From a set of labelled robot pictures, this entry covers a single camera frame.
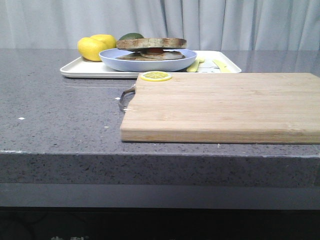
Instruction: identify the bread slice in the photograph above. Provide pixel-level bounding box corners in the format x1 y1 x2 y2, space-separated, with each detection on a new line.
115 52 186 62
116 37 187 50

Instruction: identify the light blue round plate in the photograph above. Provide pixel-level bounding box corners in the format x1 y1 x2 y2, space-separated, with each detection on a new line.
99 48 197 72

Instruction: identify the white rectangular tray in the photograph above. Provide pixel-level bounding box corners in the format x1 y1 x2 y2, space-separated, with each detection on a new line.
60 50 242 79

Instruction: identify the wooden cutting board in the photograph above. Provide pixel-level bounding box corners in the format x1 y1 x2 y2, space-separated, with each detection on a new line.
120 73 320 144

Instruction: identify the lemon slice toy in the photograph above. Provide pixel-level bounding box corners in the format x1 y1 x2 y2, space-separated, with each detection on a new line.
139 71 172 82

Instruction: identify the fried egg toy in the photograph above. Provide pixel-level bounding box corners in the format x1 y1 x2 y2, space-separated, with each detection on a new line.
140 48 185 60

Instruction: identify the right yellow plastic knife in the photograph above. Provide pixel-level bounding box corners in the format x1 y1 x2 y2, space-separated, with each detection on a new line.
212 59 231 73

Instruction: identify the green lime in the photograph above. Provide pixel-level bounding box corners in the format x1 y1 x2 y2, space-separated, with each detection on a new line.
119 32 144 41

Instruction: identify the rear yellow lemon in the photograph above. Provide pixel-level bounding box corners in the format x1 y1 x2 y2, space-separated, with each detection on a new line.
91 34 117 49

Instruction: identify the yellow lemon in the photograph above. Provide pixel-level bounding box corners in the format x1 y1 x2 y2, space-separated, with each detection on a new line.
91 34 117 49
77 37 108 62

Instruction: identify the front yellow lemon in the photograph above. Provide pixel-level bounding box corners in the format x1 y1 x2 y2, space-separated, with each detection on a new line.
77 37 108 62

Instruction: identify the grey white curtain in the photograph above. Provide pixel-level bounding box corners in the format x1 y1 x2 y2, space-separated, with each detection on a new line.
0 0 320 51

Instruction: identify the metal cutting board handle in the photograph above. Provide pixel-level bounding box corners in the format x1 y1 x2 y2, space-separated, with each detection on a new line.
118 84 136 112

